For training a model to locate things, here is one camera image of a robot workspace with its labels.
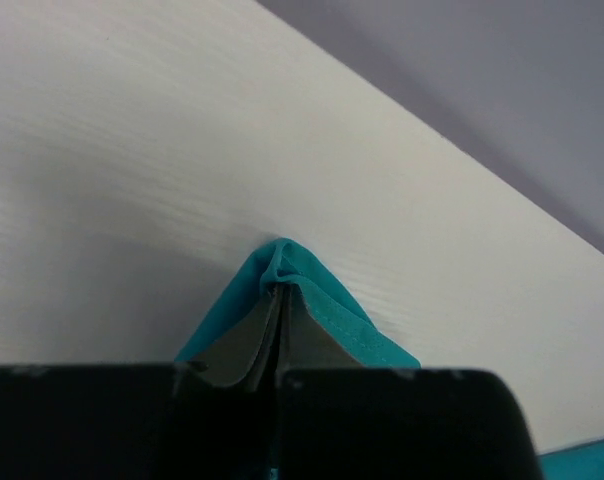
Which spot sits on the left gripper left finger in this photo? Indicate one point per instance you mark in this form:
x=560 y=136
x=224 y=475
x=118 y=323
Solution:
x=240 y=357

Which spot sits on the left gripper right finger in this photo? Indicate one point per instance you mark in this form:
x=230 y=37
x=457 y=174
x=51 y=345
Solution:
x=302 y=342

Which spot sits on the teal t-shirt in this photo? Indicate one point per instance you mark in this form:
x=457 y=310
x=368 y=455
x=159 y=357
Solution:
x=283 y=261

